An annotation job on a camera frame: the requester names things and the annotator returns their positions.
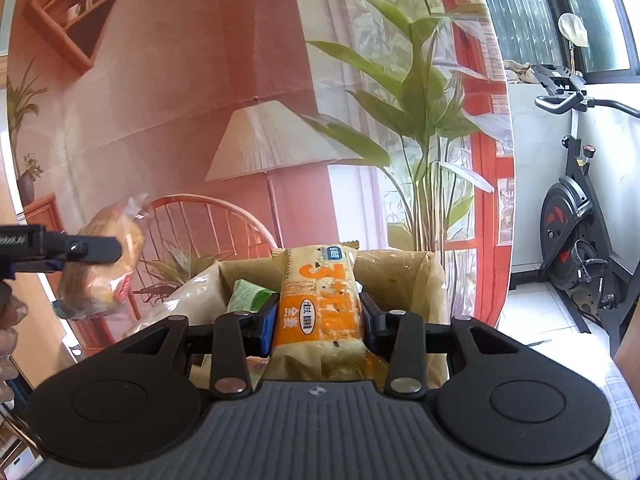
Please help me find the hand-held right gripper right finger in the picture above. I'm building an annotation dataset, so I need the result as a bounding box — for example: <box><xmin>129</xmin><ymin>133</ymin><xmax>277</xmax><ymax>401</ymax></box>
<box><xmin>359</xmin><ymin>291</ymin><xmax>533</xmax><ymax>401</ymax></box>

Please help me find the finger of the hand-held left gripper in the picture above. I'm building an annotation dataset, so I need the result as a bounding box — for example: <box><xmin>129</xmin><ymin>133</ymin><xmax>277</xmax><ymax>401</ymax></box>
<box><xmin>42</xmin><ymin>230</ymin><xmax>123</xmax><ymax>264</ymax></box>
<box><xmin>15</xmin><ymin>259</ymin><xmax>67</xmax><ymax>275</ymax></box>

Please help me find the yellow snack packet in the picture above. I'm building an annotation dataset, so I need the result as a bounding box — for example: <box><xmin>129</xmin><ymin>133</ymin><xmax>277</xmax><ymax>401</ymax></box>
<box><xmin>262</xmin><ymin>240</ymin><xmax>386</xmax><ymax>382</ymax></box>

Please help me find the printed room wall backdrop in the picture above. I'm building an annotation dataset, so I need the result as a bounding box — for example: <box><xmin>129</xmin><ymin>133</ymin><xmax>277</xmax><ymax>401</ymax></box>
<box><xmin>0</xmin><ymin>0</ymin><xmax>516</xmax><ymax>391</ymax></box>

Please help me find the white hanging cloth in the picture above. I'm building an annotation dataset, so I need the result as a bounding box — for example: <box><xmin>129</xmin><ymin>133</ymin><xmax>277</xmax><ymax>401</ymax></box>
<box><xmin>558</xmin><ymin>12</ymin><xmax>589</xmax><ymax>49</ymax></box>

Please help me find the green snack packet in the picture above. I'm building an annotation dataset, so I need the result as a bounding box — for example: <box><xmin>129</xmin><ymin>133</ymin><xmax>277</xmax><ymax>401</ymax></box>
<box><xmin>227</xmin><ymin>279</ymin><xmax>278</xmax><ymax>313</ymax></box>

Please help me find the window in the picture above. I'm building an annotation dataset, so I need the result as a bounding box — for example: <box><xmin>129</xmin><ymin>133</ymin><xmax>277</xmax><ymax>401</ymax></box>
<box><xmin>472</xmin><ymin>0</ymin><xmax>640</xmax><ymax>83</ymax></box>

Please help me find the person's left hand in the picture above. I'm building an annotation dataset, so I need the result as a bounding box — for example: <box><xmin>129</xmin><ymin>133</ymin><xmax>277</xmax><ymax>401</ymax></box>
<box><xmin>0</xmin><ymin>280</ymin><xmax>28</xmax><ymax>403</ymax></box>

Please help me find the clear bread packet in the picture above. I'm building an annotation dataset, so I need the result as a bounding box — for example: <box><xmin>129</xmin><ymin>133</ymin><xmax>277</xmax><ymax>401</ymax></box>
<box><xmin>54</xmin><ymin>192</ymin><xmax>151</xmax><ymax>322</ymax></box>

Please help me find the brown wooden panel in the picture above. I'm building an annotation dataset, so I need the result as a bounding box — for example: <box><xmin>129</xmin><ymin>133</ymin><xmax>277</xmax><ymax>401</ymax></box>
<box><xmin>614</xmin><ymin>330</ymin><xmax>640</xmax><ymax>406</ymax></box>

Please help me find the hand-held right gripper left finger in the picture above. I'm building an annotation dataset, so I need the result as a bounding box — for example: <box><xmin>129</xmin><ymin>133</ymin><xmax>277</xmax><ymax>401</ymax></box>
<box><xmin>117</xmin><ymin>292</ymin><xmax>280</xmax><ymax>401</ymax></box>

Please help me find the black exercise bike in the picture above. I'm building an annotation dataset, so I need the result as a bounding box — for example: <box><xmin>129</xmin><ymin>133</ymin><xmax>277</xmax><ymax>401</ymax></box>
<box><xmin>530</xmin><ymin>62</ymin><xmax>640</xmax><ymax>356</ymax></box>

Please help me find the plastic-wrapped cardboard box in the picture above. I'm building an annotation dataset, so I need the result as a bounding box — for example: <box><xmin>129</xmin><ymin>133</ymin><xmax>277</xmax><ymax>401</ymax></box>
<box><xmin>122</xmin><ymin>247</ymin><xmax>448</xmax><ymax>393</ymax></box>

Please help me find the crumpled beige cloth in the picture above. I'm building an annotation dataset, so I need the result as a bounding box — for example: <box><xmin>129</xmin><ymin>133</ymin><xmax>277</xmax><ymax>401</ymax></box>
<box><xmin>502</xmin><ymin>59</ymin><xmax>536</xmax><ymax>84</ymax></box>

